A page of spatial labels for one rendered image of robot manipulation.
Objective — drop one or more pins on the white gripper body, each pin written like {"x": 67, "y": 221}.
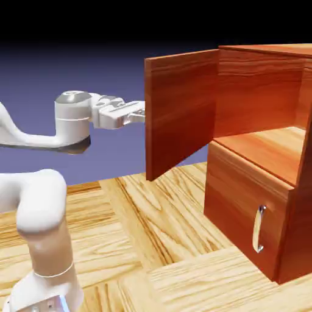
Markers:
{"x": 108, "y": 120}

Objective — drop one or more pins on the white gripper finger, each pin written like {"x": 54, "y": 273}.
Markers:
{"x": 133, "y": 118}
{"x": 135, "y": 104}

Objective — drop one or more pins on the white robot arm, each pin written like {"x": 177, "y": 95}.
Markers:
{"x": 36, "y": 202}

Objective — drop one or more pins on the reddish wooden cabinet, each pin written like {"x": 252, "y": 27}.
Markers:
{"x": 258, "y": 97}

